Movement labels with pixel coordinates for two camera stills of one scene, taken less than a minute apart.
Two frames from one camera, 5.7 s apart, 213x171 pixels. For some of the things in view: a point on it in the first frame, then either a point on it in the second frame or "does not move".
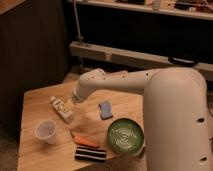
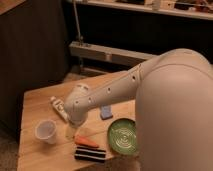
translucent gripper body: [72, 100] → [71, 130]
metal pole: [78, 25] does not move
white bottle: [60, 107] does not move
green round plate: [125, 135] does not move
